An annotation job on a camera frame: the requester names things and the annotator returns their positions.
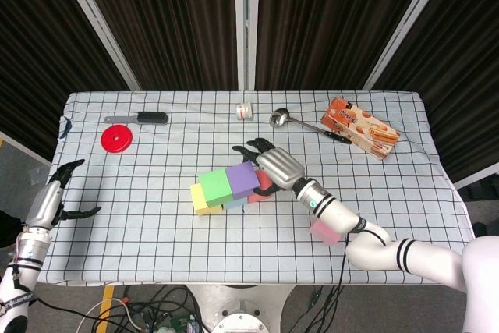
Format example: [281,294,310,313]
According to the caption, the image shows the white frame post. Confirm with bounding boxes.
[233,0,260,91]
[52,0,141,91]
[362,0,457,91]

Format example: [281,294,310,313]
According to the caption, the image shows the white black checked tablecloth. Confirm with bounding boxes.
[37,90,479,287]

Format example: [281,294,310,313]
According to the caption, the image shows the white floor cable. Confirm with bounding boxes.
[76,296,145,333]

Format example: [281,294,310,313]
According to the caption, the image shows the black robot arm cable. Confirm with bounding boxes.
[311,227,385,333]

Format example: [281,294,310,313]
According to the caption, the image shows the red plastic disc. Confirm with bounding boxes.
[100,124,133,154]

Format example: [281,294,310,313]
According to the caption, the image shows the blue foam cube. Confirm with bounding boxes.
[222,196,249,210]

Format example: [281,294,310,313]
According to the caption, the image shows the person leg black trousers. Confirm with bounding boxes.
[0,210,23,249]

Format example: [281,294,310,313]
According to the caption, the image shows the floor power strip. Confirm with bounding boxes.
[157,311,203,333]

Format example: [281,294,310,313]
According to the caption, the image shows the yellow foam cube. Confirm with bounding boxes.
[189,183,224,216]

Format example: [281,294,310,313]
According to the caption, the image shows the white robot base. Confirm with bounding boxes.
[185,284,296,333]

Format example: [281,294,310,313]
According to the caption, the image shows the orange biscuit box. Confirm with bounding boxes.
[320,96,402,161]

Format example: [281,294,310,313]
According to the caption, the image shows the black cable green plug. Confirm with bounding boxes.
[299,285,346,333]

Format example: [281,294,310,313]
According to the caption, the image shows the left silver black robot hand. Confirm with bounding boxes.
[25,158,103,231]

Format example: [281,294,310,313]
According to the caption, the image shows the blue table clip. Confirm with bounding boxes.
[58,116,73,141]

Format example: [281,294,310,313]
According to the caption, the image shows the green foam cube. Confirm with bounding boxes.
[198,168,234,208]

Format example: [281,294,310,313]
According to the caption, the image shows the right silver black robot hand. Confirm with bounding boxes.
[231,137,306,197]

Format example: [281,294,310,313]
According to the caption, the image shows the purple foam cube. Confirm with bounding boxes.
[225,161,261,200]

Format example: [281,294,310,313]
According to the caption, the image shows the white frame rail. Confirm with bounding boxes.
[0,132,51,166]
[454,172,499,190]

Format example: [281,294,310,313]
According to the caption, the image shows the red foam cube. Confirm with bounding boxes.
[247,168,274,204]

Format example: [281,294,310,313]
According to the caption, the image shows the black floor cable tangle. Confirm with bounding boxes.
[124,285,207,333]

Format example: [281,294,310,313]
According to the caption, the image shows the metal ladle black handle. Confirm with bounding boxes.
[269,108,354,146]

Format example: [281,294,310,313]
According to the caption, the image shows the dark curtain panel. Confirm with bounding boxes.
[372,0,499,184]
[255,0,436,91]
[73,0,239,91]
[0,0,132,162]

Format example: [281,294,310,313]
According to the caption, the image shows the pink foam cube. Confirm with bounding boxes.
[309,218,339,247]

